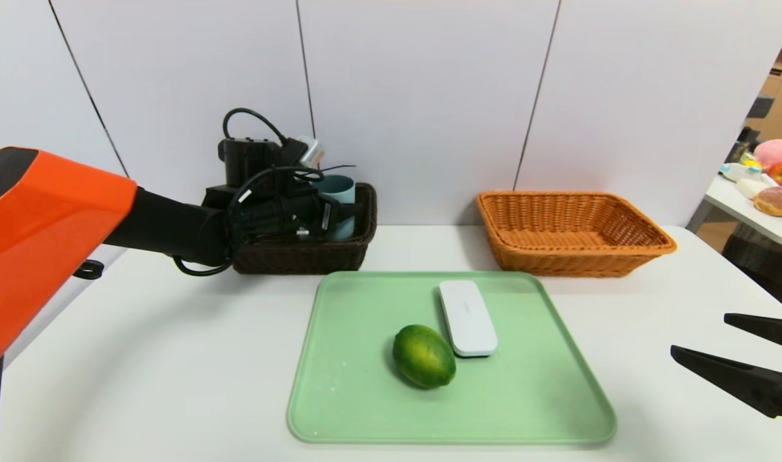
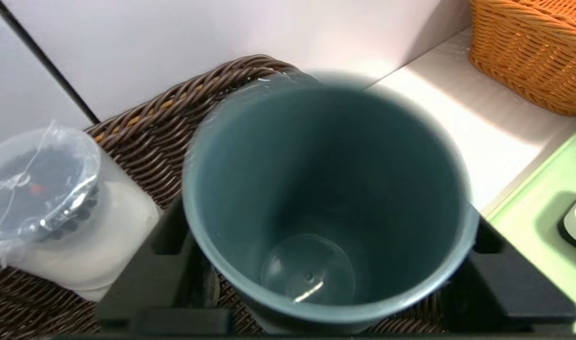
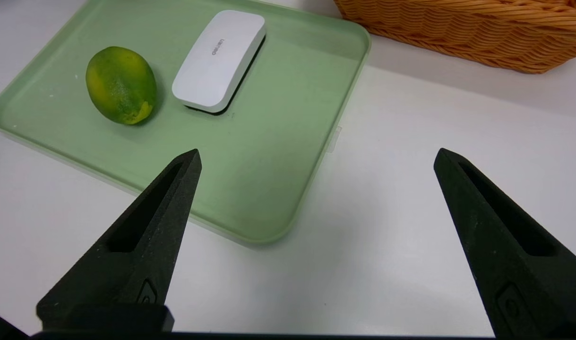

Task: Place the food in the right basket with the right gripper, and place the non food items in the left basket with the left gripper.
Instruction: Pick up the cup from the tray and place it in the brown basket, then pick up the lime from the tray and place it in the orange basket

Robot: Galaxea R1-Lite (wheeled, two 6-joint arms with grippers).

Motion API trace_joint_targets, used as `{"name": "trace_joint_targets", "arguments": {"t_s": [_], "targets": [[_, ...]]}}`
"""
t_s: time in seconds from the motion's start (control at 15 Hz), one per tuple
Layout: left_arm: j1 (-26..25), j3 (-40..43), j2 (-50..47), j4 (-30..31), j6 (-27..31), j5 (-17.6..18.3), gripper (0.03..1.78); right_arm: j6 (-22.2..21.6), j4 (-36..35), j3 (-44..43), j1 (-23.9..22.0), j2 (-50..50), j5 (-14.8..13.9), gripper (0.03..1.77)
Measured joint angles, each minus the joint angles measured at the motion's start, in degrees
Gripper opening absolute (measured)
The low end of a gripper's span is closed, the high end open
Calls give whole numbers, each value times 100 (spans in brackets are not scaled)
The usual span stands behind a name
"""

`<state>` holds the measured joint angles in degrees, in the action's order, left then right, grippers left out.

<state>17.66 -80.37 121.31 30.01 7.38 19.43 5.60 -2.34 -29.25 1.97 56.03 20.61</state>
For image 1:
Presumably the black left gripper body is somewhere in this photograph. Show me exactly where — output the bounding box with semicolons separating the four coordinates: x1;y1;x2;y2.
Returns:
280;193;341;239

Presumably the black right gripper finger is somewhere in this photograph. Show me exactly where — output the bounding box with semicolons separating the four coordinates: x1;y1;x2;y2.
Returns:
723;312;782;354
670;345;782;419

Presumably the blue-grey plastic cup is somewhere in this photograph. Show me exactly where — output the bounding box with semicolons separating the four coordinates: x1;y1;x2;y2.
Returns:
314;175;358;242

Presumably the white whiteboard eraser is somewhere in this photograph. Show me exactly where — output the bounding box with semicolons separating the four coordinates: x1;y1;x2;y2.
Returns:
438;280;498;357

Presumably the green lime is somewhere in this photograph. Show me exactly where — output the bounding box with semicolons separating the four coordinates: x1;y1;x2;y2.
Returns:
392;324;457;389

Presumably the dark brown wicker basket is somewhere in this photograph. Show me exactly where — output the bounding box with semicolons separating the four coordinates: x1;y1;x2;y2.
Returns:
234;183;378;275

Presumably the orange wicker basket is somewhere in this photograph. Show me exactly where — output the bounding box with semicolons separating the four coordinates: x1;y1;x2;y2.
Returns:
475;191;677;278

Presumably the glazed donut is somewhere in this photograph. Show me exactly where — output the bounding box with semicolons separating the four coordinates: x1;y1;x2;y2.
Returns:
752;187;782;218

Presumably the white side table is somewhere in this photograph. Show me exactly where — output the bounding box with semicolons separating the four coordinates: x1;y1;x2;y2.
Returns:
703;175;782;252

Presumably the white bottle with blue cap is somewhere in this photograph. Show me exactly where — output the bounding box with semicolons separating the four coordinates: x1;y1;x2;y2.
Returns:
718;164;761;184

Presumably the pink plush toy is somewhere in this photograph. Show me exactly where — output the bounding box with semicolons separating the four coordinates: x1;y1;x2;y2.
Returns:
751;139;782;169

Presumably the light green plastic tray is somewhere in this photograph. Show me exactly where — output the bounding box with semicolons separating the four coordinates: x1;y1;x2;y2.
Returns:
287;271;617;445

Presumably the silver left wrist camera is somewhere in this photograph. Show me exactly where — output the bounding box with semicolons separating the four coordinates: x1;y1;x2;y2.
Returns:
298;137;325;169

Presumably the black left wrist camera cable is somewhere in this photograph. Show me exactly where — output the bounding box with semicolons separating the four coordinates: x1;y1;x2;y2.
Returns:
223;108;290;147

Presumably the thin black left gripper cable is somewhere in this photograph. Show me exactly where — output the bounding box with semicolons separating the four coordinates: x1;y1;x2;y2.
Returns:
173;166;327;278

